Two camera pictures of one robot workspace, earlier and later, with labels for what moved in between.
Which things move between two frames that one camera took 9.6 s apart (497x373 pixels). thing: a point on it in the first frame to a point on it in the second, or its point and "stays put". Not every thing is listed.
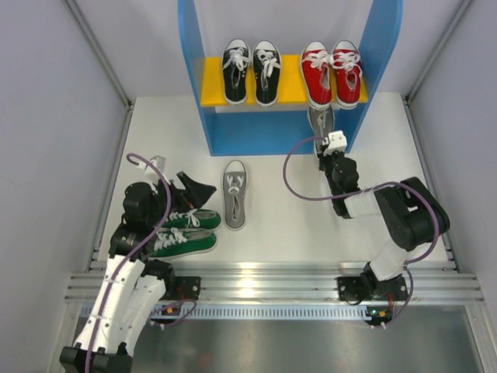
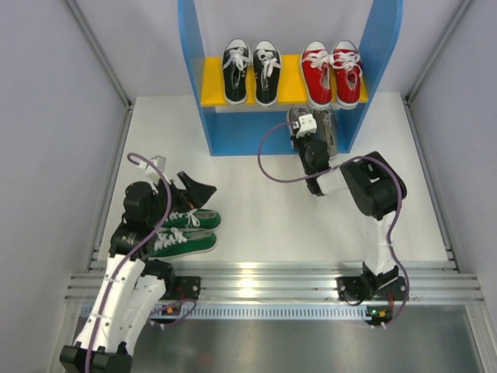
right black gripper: [326, 160] to [304, 141]
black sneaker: [267, 68] stays put
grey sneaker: [234, 183] to [296, 111]
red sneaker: [347, 66] stays put
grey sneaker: [321, 122] stays put
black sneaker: [235, 67] stays put
